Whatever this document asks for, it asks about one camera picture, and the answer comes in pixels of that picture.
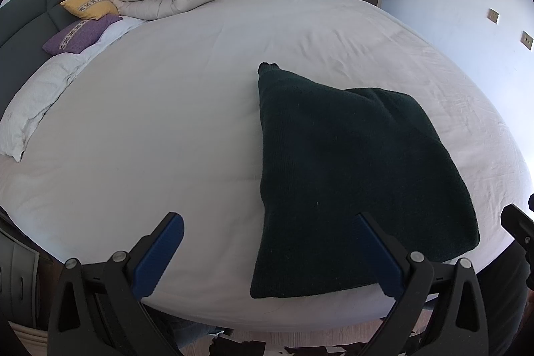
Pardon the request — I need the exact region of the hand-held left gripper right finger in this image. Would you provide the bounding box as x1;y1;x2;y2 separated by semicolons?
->
352;212;490;356

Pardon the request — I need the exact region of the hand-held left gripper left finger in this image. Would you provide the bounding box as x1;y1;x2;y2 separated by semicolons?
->
47;211;185;356

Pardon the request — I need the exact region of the dark green knit sweater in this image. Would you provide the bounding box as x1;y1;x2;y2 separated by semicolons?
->
249;62;480;299

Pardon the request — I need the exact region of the person's dark clothing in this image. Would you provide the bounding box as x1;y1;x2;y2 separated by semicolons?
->
476;243;534;356

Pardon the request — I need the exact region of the bed with white sheet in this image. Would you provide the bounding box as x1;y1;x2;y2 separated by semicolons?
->
0;0;530;334

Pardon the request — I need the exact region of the grey bedside cabinet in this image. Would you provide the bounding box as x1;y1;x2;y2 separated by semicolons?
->
0;210;55;336

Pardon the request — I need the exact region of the white pillow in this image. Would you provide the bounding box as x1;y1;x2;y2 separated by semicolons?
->
0;16;147;163

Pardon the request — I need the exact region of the purple cushion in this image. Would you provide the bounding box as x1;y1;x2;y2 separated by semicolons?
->
42;14;123;55

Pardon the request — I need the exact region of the yellow cushion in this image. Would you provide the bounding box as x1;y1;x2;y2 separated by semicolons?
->
59;0;121;21

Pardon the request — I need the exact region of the dark green headboard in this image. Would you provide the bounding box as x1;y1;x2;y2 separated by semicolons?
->
0;0;129;62

